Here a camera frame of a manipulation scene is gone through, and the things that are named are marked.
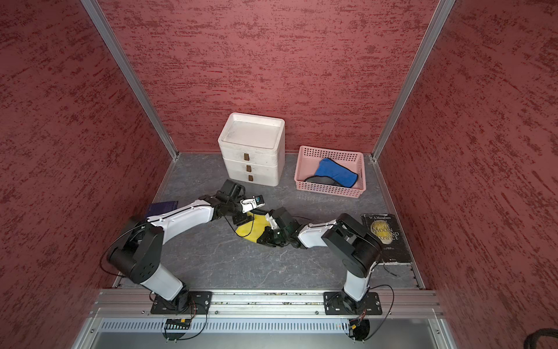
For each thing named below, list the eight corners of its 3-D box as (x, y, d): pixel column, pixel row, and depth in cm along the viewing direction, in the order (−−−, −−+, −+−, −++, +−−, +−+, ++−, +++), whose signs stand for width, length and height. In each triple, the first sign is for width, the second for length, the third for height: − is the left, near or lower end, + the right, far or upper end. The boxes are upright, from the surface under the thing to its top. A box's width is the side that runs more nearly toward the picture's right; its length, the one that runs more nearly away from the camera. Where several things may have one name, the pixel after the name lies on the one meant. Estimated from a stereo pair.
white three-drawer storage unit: (227, 182, 110) (214, 144, 90) (240, 150, 126) (231, 112, 105) (281, 188, 108) (280, 151, 88) (287, 155, 123) (288, 117, 103)
